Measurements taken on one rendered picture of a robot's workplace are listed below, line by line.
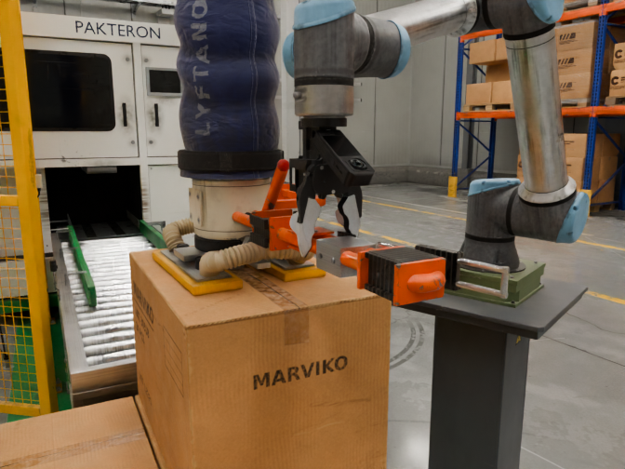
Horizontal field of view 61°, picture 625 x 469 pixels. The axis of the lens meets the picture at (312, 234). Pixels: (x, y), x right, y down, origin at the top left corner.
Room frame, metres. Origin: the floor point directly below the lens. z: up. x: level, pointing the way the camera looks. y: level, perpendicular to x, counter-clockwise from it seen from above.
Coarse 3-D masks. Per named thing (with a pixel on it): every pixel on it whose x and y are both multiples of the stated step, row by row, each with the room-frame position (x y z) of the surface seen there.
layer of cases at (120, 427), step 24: (96, 408) 1.26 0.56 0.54; (120, 408) 1.26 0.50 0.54; (0, 432) 1.15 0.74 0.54; (24, 432) 1.15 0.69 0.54; (48, 432) 1.15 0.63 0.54; (72, 432) 1.15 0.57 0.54; (96, 432) 1.15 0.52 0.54; (120, 432) 1.15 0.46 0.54; (144, 432) 1.15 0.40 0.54; (0, 456) 1.05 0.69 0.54; (24, 456) 1.05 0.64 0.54; (48, 456) 1.05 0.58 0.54; (72, 456) 1.05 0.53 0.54; (96, 456) 1.05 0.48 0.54; (120, 456) 1.05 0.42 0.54; (144, 456) 1.05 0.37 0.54
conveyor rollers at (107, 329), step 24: (96, 240) 3.40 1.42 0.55; (120, 240) 3.39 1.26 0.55; (144, 240) 3.38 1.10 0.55; (72, 264) 2.76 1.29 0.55; (96, 264) 2.74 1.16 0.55; (120, 264) 2.78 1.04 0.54; (72, 288) 2.34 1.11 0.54; (96, 288) 2.31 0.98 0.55; (120, 288) 2.35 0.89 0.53; (96, 312) 1.99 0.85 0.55; (120, 312) 2.01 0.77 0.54; (96, 336) 1.74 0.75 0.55; (120, 336) 1.76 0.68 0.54; (96, 360) 1.55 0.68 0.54; (120, 360) 1.58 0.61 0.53
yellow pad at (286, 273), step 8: (272, 264) 1.12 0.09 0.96; (280, 264) 1.10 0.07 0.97; (288, 264) 1.10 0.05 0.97; (304, 264) 1.10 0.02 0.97; (312, 264) 1.10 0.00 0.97; (272, 272) 1.10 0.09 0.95; (280, 272) 1.06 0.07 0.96; (288, 272) 1.05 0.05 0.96; (296, 272) 1.06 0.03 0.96; (304, 272) 1.07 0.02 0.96; (312, 272) 1.08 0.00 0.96; (320, 272) 1.08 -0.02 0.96; (288, 280) 1.05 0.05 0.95; (296, 280) 1.06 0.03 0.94
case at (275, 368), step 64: (192, 320) 0.82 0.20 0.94; (256, 320) 0.85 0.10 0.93; (320, 320) 0.91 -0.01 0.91; (384, 320) 0.97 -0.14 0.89; (192, 384) 0.80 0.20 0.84; (256, 384) 0.85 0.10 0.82; (320, 384) 0.91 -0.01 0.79; (384, 384) 0.97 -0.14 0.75; (192, 448) 0.80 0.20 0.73; (256, 448) 0.85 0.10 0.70; (320, 448) 0.91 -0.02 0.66; (384, 448) 0.98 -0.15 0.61
